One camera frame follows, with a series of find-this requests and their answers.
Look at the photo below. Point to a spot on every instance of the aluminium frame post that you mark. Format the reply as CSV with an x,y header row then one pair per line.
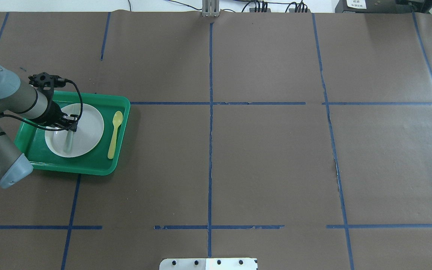
x,y
211,8

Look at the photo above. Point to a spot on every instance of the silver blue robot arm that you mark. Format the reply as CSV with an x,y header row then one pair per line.
x,y
33,105

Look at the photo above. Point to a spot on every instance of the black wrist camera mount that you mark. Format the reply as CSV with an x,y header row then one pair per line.
x,y
46,83

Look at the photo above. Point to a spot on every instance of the yellow plastic spoon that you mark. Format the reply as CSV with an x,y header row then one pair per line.
x,y
116,121

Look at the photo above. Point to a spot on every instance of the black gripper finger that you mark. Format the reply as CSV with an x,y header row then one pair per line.
x,y
71,124

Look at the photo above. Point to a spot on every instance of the white round plate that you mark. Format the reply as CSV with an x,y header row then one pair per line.
x,y
89,133

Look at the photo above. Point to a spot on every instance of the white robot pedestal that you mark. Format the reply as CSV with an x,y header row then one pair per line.
x,y
209,264

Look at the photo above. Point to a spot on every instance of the green plastic tray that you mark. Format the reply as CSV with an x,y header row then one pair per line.
x,y
31,141

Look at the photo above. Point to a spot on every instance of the pale green plastic fork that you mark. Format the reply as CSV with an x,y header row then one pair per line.
x,y
68,142

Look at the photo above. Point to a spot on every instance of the black box with label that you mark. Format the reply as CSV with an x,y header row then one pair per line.
x,y
383,6

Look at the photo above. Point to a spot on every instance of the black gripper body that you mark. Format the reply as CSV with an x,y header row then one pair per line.
x,y
53,113

